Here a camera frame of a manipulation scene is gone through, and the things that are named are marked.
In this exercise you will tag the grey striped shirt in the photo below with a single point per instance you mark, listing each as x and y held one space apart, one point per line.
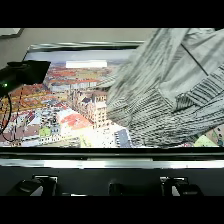
150 100

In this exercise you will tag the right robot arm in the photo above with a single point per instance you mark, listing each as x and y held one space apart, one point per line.
181 188

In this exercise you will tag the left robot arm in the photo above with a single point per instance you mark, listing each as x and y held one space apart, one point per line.
23 71

